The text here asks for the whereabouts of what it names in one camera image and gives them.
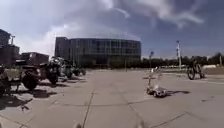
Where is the large round glass building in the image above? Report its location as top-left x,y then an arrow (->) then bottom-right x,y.
54,35 -> 142,69

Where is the grey concrete slab plaza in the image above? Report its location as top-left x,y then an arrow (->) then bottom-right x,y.
0,67 -> 224,128

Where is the small white wheeled robot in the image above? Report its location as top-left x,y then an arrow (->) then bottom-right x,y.
145,66 -> 168,99

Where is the row of dark trees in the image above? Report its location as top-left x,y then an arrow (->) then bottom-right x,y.
109,52 -> 224,70

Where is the tall pale pole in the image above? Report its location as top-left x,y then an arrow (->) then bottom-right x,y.
175,40 -> 183,70

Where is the row of parked vehicles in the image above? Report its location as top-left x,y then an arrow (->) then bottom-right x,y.
0,56 -> 87,98

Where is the bicycle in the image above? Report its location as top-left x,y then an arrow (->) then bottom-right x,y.
186,59 -> 206,81

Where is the dark building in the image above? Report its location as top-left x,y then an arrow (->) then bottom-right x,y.
0,28 -> 50,68

